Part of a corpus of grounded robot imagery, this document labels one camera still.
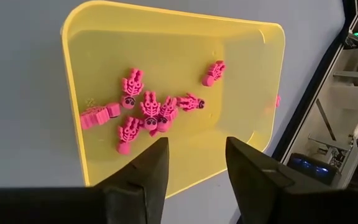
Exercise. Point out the grey metal rack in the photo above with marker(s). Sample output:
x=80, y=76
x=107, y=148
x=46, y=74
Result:
x=353, y=75

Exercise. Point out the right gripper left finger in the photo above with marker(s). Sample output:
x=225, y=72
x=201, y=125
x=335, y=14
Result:
x=145, y=193

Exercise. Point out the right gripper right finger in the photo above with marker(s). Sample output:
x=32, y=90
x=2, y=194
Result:
x=253, y=186

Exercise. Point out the black device with blue lights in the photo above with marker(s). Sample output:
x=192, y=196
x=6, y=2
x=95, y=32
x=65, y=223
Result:
x=309, y=168

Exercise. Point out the black aluminium table frame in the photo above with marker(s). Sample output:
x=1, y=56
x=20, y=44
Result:
x=306, y=93

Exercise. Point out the yellow plastic tray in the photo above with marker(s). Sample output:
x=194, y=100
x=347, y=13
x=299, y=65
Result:
x=182, y=46

